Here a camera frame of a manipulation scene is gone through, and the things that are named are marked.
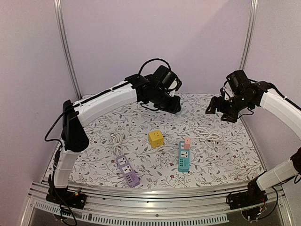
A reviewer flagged left aluminium frame post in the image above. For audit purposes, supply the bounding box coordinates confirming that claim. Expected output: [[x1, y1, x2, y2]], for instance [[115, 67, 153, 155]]
[[54, 0, 82, 99]]

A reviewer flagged aluminium front rail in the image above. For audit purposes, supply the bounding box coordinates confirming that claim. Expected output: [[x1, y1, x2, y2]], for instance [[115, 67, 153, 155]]
[[20, 181, 293, 226]]

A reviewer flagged purple power strip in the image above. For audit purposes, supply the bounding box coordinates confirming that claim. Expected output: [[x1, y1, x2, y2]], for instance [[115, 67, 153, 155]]
[[116, 155, 140, 188]]

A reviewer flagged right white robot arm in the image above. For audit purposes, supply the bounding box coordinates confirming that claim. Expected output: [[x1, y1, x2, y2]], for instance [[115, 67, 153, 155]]
[[206, 79, 301, 205]]

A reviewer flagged white cord of teal strip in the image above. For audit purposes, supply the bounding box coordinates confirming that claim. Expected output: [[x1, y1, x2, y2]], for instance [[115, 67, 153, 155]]
[[194, 128, 225, 148]]

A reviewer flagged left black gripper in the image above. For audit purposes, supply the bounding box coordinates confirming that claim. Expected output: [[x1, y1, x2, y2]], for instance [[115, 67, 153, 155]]
[[151, 88, 181, 114]]

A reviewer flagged white cord of purple strip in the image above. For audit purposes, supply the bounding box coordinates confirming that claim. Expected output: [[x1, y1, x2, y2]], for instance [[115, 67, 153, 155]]
[[110, 131, 125, 157]]

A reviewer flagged aluminium frame post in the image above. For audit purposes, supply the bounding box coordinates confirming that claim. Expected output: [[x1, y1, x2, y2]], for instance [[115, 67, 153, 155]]
[[239, 0, 258, 70], [54, 0, 82, 99]]

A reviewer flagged left black camera cable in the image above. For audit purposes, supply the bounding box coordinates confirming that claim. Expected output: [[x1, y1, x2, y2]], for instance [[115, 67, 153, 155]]
[[138, 58, 171, 76]]

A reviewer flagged right aluminium frame post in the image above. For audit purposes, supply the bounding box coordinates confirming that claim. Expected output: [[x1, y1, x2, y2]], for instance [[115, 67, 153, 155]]
[[239, 0, 258, 70]]

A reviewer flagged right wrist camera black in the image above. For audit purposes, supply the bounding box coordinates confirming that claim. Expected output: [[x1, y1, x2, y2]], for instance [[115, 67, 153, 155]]
[[226, 70, 251, 93]]

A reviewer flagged floral table cloth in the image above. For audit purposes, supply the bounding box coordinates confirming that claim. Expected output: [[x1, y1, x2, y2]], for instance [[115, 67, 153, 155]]
[[42, 93, 270, 189]]

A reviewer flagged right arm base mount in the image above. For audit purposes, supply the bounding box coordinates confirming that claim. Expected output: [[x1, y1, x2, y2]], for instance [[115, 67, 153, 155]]
[[226, 183, 268, 210]]

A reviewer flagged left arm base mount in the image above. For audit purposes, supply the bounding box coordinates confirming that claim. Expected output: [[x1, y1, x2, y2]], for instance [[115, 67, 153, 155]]
[[46, 187, 87, 210]]

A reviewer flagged yellow cube socket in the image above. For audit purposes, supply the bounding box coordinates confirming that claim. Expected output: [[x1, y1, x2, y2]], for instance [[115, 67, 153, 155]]
[[148, 130, 164, 148]]

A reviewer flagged teal power strip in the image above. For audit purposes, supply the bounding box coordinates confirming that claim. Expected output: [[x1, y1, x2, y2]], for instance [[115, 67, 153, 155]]
[[178, 141, 190, 173]]

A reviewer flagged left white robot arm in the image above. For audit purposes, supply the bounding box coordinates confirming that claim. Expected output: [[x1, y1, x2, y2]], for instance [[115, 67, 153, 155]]
[[49, 72, 182, 204]]

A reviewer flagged pink plug adapter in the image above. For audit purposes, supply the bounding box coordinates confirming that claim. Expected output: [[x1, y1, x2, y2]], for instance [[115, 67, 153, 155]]
[[184, 137, 191, 150]]

